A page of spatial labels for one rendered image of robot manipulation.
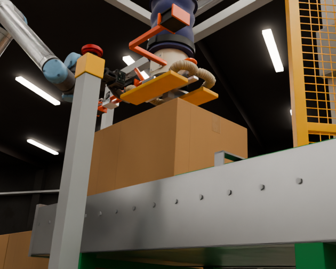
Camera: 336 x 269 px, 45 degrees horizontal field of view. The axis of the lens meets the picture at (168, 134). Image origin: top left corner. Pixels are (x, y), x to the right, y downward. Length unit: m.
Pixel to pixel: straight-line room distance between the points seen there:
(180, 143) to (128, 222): 0.34
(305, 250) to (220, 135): 0.83
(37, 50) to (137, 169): 0.67
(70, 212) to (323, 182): 0.68
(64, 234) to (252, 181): 0.54
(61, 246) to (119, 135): 0.66
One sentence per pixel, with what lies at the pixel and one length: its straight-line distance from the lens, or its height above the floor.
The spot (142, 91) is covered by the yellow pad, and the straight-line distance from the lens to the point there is 1.78.
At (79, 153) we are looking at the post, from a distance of 1.22.
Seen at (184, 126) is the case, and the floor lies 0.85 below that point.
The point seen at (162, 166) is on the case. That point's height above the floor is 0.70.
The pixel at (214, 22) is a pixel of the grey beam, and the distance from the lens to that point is 4.77.
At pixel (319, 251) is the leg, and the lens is 0.82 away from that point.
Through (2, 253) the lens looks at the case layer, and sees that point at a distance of 2.49.
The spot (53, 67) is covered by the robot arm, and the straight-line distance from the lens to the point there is 1.72.
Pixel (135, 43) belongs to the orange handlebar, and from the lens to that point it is 1.68.
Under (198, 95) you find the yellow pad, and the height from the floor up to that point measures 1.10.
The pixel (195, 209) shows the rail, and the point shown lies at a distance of 1.02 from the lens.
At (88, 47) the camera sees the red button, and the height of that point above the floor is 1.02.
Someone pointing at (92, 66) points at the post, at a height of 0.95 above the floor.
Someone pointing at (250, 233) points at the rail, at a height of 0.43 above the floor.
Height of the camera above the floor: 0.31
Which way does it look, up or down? 20 degrees up
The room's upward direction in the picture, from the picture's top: 3 degrees clockwise
